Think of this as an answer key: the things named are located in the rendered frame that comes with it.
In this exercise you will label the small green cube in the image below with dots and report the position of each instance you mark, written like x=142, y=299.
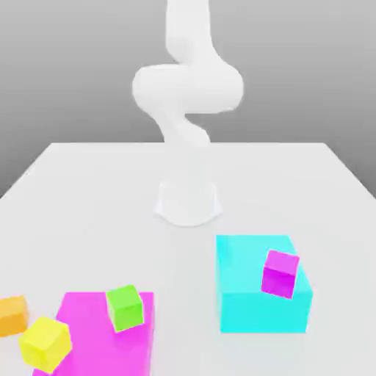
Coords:
x=125, y=310

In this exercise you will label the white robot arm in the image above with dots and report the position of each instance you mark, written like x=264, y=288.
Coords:
x=188, y=85

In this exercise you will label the large cyan box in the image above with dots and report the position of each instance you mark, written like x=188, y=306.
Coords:
x=241, y=311

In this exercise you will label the small purple cube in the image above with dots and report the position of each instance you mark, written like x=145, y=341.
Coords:
x=278, y=279

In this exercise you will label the small orange cube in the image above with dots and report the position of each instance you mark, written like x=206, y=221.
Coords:
x=11, y=315

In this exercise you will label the large magenta box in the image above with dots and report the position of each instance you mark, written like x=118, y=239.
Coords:
x=97, y=346

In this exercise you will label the small yellow cube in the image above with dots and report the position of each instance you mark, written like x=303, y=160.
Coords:
x=44, y=345

